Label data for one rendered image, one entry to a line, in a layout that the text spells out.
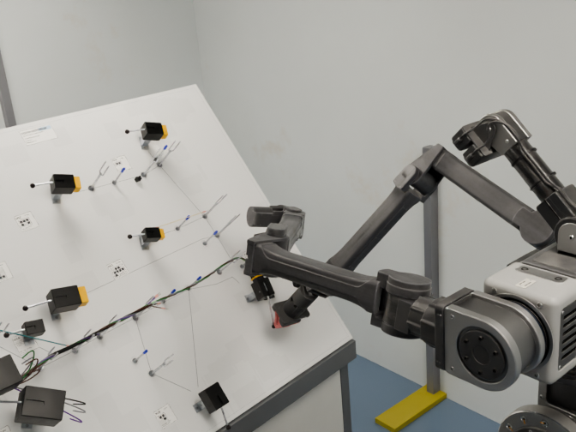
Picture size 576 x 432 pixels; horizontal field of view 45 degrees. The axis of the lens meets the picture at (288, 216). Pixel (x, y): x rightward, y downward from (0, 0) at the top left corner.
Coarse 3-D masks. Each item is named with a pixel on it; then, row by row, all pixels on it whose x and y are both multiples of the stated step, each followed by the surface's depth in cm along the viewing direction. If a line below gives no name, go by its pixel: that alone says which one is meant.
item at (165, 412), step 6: (162, 408) 184; (168, 408) 185; (156, 414) 182; (162, 414) 183; (168, 414) 184; (174, 414) 185; (162, 420) 182; (168, 420) 183; (174, 420) 184; (162, 426) 182
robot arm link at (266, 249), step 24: (264, 240) 147; (264, 264) 143; (288, 264) 140; (312, 264) 137; (312, 288) 136; (336, 288) 132; (360, 288) 129; (384, 288) 126; (408, 288) 121; (408, 336) 123
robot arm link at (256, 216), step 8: (248, 208) 195; (256, 208) 193; (264, 208) 194; (288, 208) 191; (296, 208) 192; (248, 216) 195; (256, 216) 191; (264, 216) 191; (272, 216) 192; (280, 216) 193; (248, 224) 195; (256, 224) 191; (264, 224) 192
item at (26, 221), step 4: (28, 212) 189; (16, 216) 187; (20, 216) 188; (24, 216) 188; (28, 216) 189; (32, 216) 189; (16, 220) 187; (20, 220) 187; (24, 220) 188; (28, 220) 188; (32, 220) 189; (36, 220) 189; (20, 224) 187; (24, 224) 187; (28, 224) 188; (32, 224) 188; (36, 224) 189; (24, 228) 187; (28, 228) 187; (32, 228) 188
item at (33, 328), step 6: (24, 324) 168; (30, 324) 169; (36, 324) 169; (42, 324) 170; (24, 330) 168; (30, 330) 168; (36, 330) 169; (42, 330) 169; (6, 336) 166; (30, 336) 169; (36, 336) 171; (24, 342) 173; (30, 342) 173
